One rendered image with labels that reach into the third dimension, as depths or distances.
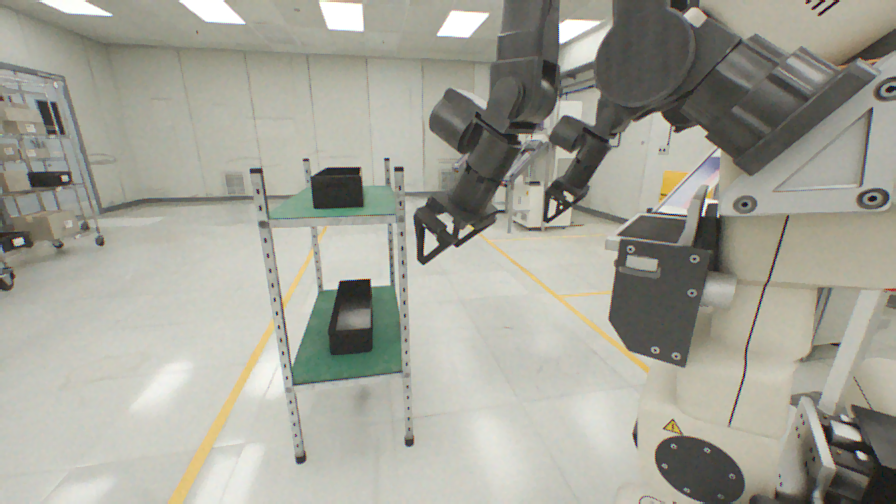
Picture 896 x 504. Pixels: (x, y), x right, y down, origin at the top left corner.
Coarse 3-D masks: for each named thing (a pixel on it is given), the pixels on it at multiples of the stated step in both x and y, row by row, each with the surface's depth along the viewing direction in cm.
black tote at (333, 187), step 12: (324, 168) 166; (336, 168) 176; (348, 168) 177; (360, 168) 167; (312, 180) 123; (324, 180) 124; (336, 180) 124; (348, 180) 125; (360, 180) 126; (312, 192) 124; (324, 192) 125; (336, 192) 126; (348, 192) 126; (360, 192) 127; (324, 204) 126; (336, 204) 127; (348, 204) 128; (360, 204) 129
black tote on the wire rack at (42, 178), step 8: (32, 176) 366; (40, 176) 368; (48, 176) 372; (56, 176) 383; (64, 176) 392; (32, 184) 369; (40, 184) 371; (48, 184) 373; (56, 184) 383; (64, 184) 395
